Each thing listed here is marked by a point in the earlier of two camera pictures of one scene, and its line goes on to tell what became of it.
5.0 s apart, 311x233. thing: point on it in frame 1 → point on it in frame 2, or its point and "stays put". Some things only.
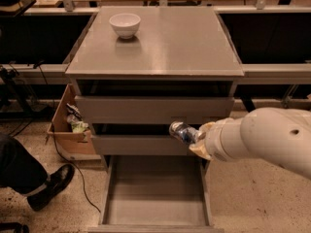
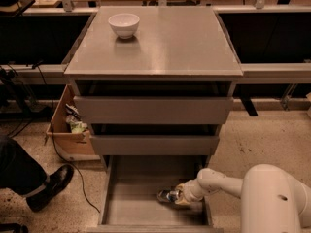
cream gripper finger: (206, 127) → (180, 187)
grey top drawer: (156, 109) stays put
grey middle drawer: (139, 145) stays put
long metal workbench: (272, 43) stays put
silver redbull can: (187, 133) → (167, 195)
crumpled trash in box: (75, 118) stays put
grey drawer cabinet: (139, 69) stays put
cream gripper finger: (200, 150) → (183, 201)
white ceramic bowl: (125, 24) stays put
